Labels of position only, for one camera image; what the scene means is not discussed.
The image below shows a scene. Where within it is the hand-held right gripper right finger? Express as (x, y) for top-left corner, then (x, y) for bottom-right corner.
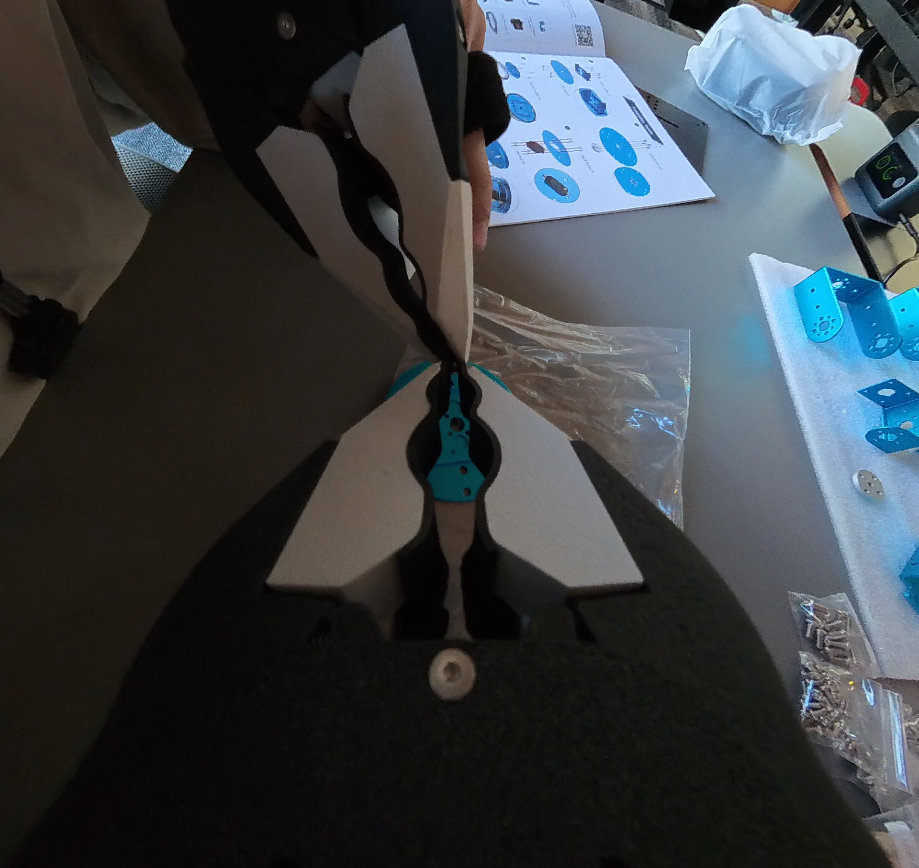
(461, 367), (646, 632)

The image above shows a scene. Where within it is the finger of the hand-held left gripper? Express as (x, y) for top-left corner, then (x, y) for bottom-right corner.
(314, 24), (476, 366)
(255, 127), (452, 366)

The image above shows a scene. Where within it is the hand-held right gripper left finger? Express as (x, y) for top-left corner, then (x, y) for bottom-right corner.
(266, 365), (445, 635)

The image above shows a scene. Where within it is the blue round metal plate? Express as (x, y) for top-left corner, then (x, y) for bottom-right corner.
(386, 360), (512, 504)

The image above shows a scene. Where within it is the clear plastic bag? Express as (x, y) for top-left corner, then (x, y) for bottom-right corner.
(463, 285), (692, 533)

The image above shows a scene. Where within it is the grey desk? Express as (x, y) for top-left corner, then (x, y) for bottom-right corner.
(0, 0), (919, 868)

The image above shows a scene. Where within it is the person's left hand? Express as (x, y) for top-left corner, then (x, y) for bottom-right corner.
(457, 0), (498, 253)

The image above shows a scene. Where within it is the white instruction manual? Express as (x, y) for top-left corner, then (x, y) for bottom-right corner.
(459, 0), (717, 228)

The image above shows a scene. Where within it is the dark grey perforated plate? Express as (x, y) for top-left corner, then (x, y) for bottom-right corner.
(638, 89), (712, 180)

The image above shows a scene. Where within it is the white foam sheet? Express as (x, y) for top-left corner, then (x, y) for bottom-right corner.
(749, 252), (919, 682)

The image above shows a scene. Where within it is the pile of screw bags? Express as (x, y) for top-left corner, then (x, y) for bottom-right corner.
(786, 590), (919, 822)

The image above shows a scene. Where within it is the white plastic wrap bundle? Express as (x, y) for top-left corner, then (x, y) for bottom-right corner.
(685, 2), (864, 146)

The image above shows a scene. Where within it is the black digital device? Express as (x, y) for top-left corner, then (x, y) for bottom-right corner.
(854, 139), (919, 226)

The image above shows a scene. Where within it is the black shoulder strap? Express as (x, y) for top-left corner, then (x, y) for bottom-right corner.
(0, 272), (81, 378)

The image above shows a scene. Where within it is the small blue angled bracket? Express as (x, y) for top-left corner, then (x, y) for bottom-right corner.
(858, 378), (919, 454)

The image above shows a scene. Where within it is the blue metal U bracket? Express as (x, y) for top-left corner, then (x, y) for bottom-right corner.
(889, 288), (919, 362)
(793, 265), (902, 361)

